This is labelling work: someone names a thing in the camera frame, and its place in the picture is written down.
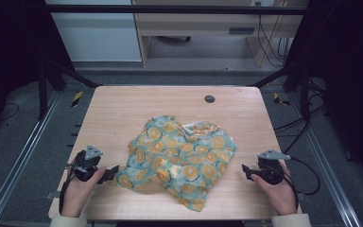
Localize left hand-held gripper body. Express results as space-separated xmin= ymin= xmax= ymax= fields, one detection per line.
xmin=65 ymin=144 xmax=104 ymax=183

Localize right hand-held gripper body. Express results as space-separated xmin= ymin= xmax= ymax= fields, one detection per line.
xmin=254 ymin=148 xmax=292 ymax=186

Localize teal cloth with orange print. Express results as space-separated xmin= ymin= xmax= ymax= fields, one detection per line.
xmin=116 ymin=114 xmax=237 ymax=213

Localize person's right hand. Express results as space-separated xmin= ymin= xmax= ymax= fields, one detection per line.
xmin=251 ymin=162 xmax=298 ymax=217

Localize person's left hand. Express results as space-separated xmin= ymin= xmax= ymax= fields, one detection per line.
xmin=60 ymin=166 xmax=108 ymax=218

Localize yellow and black tape strip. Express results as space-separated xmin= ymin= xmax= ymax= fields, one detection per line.
xmin=71 ymin=91 xmax=84 ymax=108
xmin=272 ymin=92 xmax=291 ymax=107

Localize black metal stand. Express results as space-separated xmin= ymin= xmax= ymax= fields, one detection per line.
xmin=37 ymin=61 xmax=102 ymax=121
xmin=249 ymin=62 xmax=312 ymax=123

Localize white cabinet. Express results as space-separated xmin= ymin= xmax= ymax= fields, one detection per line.
xmin=44 ymin=0 xmax=143 ymax=62

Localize light wooden desk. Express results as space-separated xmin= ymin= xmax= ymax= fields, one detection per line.
xmin=131 ymin=0 xmax=310 ymax=68

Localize black metal crossbar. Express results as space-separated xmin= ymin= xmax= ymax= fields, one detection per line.
xmin=43 ymin=4 xmax=310 ymax=16

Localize right hand-held gripper cable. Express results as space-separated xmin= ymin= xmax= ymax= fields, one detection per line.
xmin=272 ymin=165 xmax=300 ymax=212

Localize hand-held gripper cable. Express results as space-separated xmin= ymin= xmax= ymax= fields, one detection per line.
xmin=272 ymin=165 xmax=300 ymax=212
xmin=58 ymin=164 xmax=78 ymax=216

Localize left hand-held gripper cable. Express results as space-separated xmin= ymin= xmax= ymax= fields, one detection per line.
xmin=58 ymin=164 xmax=78 ymax=216

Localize looped black floor cable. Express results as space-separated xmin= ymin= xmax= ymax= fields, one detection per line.
xmin=290 ymin=156 xmax=321 ymax=196

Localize black floor cables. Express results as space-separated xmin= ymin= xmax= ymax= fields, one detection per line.
xmin=273 ymin=79 xmax=327 ymax=155

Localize aluminium rail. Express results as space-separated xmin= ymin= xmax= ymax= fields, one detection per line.
xmin=287 ymin=93 xmax=362 ymax=227
xmin=0 ymin=91 xmax=62 ymax=227

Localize thin black floor cable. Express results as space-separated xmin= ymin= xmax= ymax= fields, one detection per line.
xmin=0 ymin=102 xmax=21 ymax=123

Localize hanging black cables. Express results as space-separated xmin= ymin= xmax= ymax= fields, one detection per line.
xmin=255 ymin=1 xmax=293 ymax=67

